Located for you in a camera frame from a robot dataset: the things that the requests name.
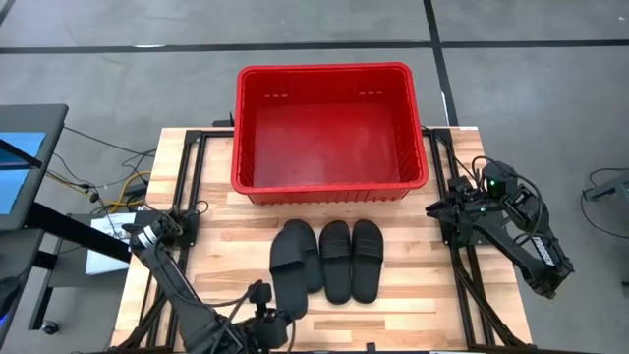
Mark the black plastic clamp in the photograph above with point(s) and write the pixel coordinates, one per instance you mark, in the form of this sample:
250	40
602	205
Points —
371	347

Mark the white box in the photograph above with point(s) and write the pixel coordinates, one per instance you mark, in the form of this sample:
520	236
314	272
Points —
103	263

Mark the red plastic bin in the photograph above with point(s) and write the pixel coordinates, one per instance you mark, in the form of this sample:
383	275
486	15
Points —
324	147

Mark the grey side table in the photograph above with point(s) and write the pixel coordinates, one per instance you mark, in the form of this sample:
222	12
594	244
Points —
19	255

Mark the black aluminium rig frame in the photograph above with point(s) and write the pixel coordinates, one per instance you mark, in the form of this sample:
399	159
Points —
442	135

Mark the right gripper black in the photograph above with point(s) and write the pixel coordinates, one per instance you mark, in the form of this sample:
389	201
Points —
467	206

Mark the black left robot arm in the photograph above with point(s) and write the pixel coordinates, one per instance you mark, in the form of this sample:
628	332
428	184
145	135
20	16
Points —
172	280

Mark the black caster wheel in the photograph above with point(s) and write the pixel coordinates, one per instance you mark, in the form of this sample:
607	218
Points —
50	327

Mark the white printed paper sheet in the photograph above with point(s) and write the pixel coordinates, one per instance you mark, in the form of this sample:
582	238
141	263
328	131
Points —
110	226

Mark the small black bracket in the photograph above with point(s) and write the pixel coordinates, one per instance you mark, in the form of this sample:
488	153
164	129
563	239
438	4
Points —
223	122

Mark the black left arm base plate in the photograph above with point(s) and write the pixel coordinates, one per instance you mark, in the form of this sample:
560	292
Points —
191	231

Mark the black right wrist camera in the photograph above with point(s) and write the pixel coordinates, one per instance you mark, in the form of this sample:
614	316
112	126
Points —
501	179

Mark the black rounded device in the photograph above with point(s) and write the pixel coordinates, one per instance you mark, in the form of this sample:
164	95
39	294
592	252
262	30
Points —
7	295

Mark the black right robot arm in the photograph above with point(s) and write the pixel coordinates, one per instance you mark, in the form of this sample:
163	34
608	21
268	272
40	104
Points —
516	246

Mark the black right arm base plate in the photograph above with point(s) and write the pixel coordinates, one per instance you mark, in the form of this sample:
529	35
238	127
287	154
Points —
449	236

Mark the black rubber slide sandal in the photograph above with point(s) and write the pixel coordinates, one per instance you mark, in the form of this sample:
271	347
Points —
314	265
287	275
367	265
335	265

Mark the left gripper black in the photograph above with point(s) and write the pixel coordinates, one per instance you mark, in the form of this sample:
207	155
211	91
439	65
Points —
272	329

